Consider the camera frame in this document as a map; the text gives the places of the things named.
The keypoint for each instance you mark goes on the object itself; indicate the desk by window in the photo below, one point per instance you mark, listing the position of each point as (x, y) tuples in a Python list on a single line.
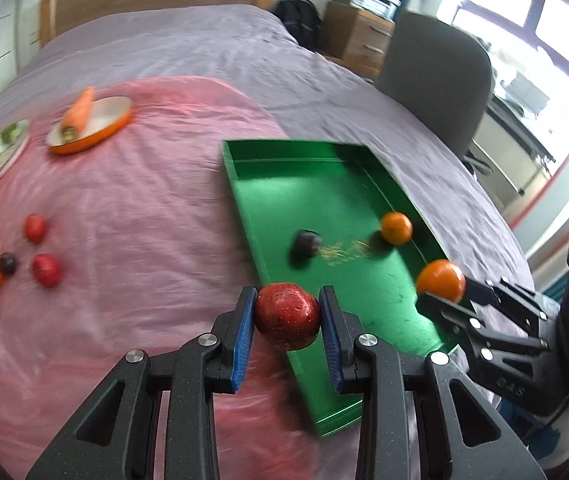
[(518, 162)]

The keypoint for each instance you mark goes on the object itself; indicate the wooden nightstand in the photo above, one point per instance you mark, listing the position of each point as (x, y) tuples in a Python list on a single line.
[(355, 39)]

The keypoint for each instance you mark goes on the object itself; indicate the grey office chair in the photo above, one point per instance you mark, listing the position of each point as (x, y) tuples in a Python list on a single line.
[(441, 74)]

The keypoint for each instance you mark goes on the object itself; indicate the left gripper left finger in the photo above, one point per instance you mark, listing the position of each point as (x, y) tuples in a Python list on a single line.
[(241, 334)]

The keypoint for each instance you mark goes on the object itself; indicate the black backpack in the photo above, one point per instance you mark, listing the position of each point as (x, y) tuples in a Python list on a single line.
[(302, 20)]

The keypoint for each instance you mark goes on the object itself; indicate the pink plastic sheet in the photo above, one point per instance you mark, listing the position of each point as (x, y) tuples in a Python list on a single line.
[(147, 235)]

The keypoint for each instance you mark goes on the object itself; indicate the orange oval dish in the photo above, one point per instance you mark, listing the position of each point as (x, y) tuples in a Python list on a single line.
[(107, 117)]

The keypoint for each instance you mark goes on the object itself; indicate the dark plum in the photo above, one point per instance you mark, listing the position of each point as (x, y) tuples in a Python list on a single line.
[(305, 246), (8, 263)]

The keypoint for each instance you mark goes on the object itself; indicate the carrot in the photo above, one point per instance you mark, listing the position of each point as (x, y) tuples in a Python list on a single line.
[(76, 117)]

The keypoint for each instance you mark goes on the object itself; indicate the red apple top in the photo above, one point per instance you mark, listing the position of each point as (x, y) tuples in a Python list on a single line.
[(35, 228)]

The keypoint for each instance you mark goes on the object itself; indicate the red apple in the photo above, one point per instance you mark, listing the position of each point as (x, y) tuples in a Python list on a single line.
[(287, 316), (47, 270), (35, 228)]

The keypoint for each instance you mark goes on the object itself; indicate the small bok choy piece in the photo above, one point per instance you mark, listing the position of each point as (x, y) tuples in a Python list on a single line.
[(9, 134)]

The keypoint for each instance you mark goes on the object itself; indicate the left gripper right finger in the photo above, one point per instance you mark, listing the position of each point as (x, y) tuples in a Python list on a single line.
[(334, 336)]

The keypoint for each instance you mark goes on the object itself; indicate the purple bed sheet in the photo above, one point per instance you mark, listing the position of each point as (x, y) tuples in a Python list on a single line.
[(310, 98)]

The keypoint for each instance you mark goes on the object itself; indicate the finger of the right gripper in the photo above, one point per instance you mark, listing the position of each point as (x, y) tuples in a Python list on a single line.
[(512, 300), (468, 329)]

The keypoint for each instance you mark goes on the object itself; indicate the green tray box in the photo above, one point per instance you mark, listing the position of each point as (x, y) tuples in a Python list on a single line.
[(341, 191)]

